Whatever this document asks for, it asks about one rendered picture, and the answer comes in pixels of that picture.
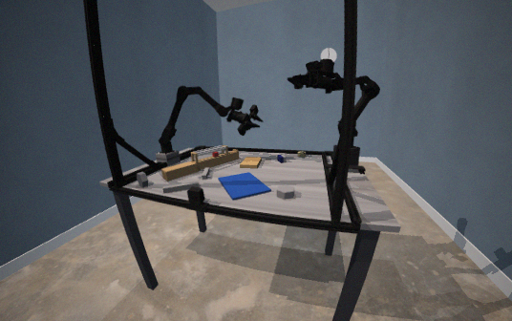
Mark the tan flat wooden board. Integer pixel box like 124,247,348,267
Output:
240,157,262,168

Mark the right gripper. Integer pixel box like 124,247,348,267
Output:
288,70,324,89

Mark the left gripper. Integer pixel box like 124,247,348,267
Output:
235,105,263,136

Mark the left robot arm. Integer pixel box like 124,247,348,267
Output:
159,86,244,154

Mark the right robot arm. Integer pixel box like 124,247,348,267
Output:
306,59,380,148

